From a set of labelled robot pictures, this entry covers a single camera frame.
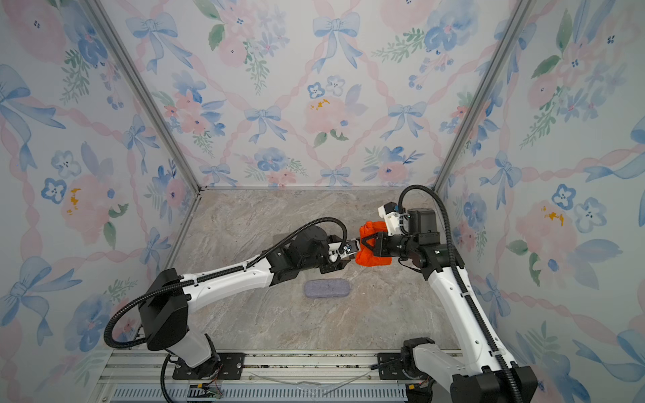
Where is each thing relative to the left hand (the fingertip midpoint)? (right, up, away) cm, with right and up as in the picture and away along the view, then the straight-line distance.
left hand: (347, 246), depth 78 cm
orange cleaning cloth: (+4, -1, -8) cm, 9 cm away
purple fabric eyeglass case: (-6, -15, +8) cm, 18 cm away
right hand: (+5, +2, -4) cm, 7 cm away
